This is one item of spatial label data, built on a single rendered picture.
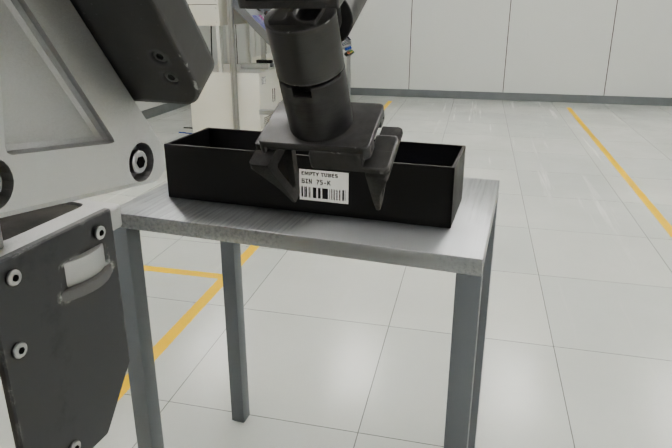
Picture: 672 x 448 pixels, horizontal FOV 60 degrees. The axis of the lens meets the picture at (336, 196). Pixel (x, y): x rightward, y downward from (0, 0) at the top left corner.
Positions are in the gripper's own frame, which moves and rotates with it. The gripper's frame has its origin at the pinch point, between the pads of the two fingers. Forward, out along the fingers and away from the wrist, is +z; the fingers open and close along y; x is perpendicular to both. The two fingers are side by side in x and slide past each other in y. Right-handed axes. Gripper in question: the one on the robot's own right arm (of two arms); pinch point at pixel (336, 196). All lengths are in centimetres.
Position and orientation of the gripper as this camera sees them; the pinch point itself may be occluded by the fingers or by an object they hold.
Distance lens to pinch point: 58.2
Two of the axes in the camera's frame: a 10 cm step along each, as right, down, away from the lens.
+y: -9.5, -0.9, 3.0
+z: 1.4, 7.2, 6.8
